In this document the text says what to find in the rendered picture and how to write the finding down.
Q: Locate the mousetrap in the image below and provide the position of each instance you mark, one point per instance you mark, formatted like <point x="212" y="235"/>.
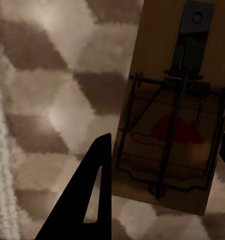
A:
<point x="172" y="120"/>

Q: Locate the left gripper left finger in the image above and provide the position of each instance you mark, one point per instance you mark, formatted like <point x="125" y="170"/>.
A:
<point x="66" y="220"/>

